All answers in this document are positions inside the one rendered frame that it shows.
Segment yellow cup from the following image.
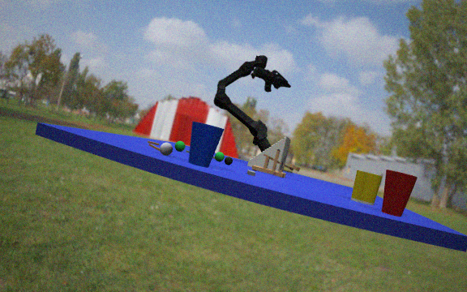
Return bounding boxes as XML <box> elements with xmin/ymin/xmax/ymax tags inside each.
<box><xmin>351</xmin><ymin>170</ymin><xmax>382</xmax><ymax>205</ymax></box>

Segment green ball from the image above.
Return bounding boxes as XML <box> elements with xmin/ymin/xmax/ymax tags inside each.
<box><xmin>175</xmin><ymin>141</ymin><xmax>186</xmax><ymax>152</ymax></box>
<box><xmin>215</xmin><ymin>152</ymin><xmax>225</xmax><ymax>161</ymax></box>

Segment dark blue cup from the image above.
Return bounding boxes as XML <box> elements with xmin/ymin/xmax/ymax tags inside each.
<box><xmin>189</xmin><ymin>121</ymin><xmax>224</xmax><ymax>168</ymax></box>

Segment dark red mug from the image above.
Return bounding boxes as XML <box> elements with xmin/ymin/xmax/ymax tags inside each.
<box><xmin>382</xmin><ymin>170</ymin><xmax>417</xmax><ymax>217</ymax></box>

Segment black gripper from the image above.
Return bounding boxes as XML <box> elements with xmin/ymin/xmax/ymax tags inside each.
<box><xmin>262</xmin><ymin>70</ymin><xmax>291</xmax><ymax>89</ymax></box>

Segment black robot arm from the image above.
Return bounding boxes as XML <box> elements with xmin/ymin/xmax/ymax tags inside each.
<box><xmin>213</xmin><ymin>55</ymin><xmax>271</xmax><ymax>152</ymax></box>

